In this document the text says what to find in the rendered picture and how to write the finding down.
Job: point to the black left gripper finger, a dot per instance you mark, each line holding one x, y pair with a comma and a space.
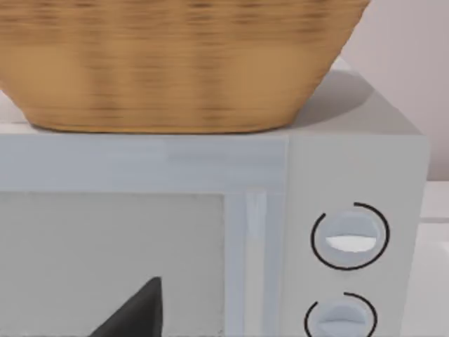
144, 309

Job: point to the microwave oven door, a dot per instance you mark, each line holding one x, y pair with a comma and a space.
140, 224

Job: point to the pale microwave knob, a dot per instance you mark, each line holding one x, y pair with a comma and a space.
350, 236
339, 317

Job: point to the woven wicker basket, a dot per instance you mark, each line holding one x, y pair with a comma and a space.
168, 66

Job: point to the pale microwave oven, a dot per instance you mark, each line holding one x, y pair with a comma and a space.
350, 165

